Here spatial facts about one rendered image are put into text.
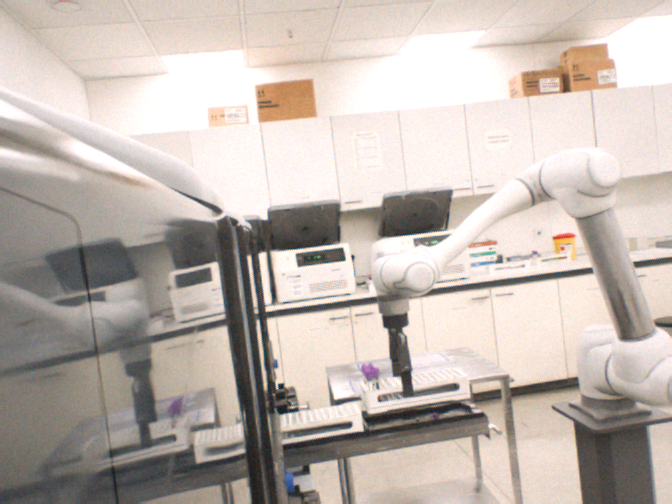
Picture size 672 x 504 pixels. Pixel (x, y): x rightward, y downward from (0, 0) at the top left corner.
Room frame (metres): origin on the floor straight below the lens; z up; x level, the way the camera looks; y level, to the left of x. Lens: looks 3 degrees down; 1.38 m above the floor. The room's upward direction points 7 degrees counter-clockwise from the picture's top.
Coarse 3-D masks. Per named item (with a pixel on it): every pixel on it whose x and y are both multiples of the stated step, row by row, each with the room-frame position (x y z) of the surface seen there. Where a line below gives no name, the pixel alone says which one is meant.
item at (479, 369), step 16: (432, 352) 2.31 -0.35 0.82; (448, 352) 2.28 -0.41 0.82; (464, 352) 2.25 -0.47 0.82; (336, 368) 2.24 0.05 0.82; (352, 368) 2.21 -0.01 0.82; (384, 368) 2.15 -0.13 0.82; (416, 368) 2.10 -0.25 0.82; (432, 368) 2.07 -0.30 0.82; (448, 368) 2.05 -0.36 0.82; (464, 368) 2.02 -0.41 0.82; (480, 368) 2.00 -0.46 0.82; (496, 368) 1.97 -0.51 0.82; (336, 384) 2.01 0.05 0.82; (352, 384) 1.98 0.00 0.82; (336, 400) 1.84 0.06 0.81; (352, 400) 1.85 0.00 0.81; (512, 416) 1.90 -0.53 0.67; (512, 432) 1.90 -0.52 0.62; (512, 448) 1.90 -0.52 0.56; (480, 464) 2.32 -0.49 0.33; (512, 464) 1.90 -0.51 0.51; (352, 480) 1.85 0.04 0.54; (448, 480) 2.31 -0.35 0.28; (464, 480) 2.29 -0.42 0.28; (480, 480) 2.28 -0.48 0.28; (512, 480) 1.91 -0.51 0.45; (352, 496) 1.85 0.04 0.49; (368, 496) 2.25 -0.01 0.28; (384, 496) 2.24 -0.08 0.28; (400, 496) 2.22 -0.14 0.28; (416, 496) 2.21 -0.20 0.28; (432, 496) 2.19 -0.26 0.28; (448, 496) 2.18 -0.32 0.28; (464, 496) 2.16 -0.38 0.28; (480, 496) 2.15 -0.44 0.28
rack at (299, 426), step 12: (324, 408) 1.62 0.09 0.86; (336, 408) 1.61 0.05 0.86; (348, 408) 1.59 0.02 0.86; (288, 420) 1.55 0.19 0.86; (300, 420) 1.55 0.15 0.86; (312, 420) 1.53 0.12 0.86; (324, 420) 1.52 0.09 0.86; (336, 420) 1.52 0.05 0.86; (348, 420) 1.63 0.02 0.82; (360, 420) 1.53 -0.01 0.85; (288, 432) 1.56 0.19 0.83; (300, 432) 1.60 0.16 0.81; (312, 432) 1.59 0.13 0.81; (324, 432) 1.58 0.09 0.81; (336, 432) 1.52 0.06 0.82; (348, 432) 1.53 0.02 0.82
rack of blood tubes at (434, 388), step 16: (384, 384) 1.59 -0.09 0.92; (400, 384) 1.57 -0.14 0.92; (416, 384) 1.55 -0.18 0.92; (432, 384) 1.56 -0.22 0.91; (448, 384) 1.67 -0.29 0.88; (464, 384) 1.57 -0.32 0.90; (368, 400) 1.54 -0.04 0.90; (384, 400) 1.56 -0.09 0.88; (400, 400) 1.55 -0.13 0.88; (416, 400) 1.55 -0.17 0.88; (432, 400) 1.56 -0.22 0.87
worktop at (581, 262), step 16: (576, 256) 4.71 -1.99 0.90; (640, 256) 4.17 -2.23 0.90; (656, 256) 4.17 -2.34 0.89; (480, 272) 4.37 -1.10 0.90; (512, 272) 4.12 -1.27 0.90; (528, 272) 4.04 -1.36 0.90; (544, 272) 4.06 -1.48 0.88; (272, 304) 3.92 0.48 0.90; (288, 304) 3.83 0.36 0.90; (304, 304) 3.84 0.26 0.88
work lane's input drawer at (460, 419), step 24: (432, 408) 1.66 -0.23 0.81; (456, 408) 1.66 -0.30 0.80; (360, 432) 1.53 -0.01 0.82; (384, 432) 1.53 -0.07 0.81; (408, 432) 1.53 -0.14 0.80; (432, 432) 1.54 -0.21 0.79; (456, 432) 1.55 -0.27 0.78; (480, 432) 1.56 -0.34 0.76; (288, 456) 1.49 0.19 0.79; (312, 456) 1.50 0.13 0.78; (336, 456) 1.51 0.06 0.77
